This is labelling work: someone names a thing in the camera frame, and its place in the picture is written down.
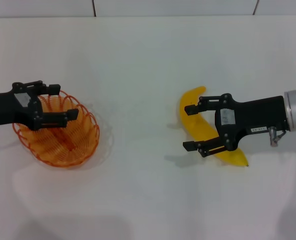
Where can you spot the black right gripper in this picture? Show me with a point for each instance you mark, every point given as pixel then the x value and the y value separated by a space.
pixel 258 112

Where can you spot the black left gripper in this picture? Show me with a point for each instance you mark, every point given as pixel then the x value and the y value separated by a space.
pixel 7 108

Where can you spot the yellow banana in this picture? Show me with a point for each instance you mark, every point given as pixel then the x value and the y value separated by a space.
pixel 200 125

